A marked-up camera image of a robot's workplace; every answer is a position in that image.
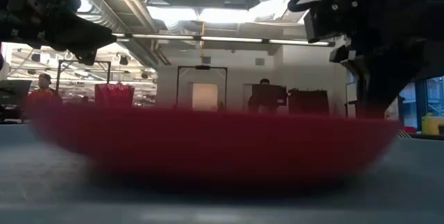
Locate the red cloth cover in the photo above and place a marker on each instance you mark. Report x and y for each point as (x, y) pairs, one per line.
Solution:
(114, 95)

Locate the yellow container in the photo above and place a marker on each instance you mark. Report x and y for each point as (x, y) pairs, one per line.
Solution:
(431, 124)

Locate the long LED light bar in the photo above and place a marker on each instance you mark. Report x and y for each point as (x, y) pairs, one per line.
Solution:
(225, 39)

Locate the red plastic plate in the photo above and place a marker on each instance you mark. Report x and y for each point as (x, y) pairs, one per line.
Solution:
(215, 144)

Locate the white board panel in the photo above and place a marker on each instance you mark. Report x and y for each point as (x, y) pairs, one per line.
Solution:
(204, 96)

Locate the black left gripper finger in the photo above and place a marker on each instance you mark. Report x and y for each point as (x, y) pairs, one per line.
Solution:
(92, 38)

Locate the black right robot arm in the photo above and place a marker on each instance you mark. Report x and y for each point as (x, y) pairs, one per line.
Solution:
(392, 54)

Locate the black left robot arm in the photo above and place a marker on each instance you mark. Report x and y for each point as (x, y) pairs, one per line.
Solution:
(21, 12)

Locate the black metal frame rig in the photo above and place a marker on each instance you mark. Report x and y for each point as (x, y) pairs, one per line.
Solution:
(202, 67)

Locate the person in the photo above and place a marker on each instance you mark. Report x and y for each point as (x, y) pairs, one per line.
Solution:
(42, 92)
(264, 88)

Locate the dark computer monitor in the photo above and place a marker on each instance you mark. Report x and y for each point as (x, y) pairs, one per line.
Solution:
(268, 95)

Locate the dark cabinet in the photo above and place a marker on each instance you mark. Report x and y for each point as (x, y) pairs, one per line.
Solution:
(308, 102)

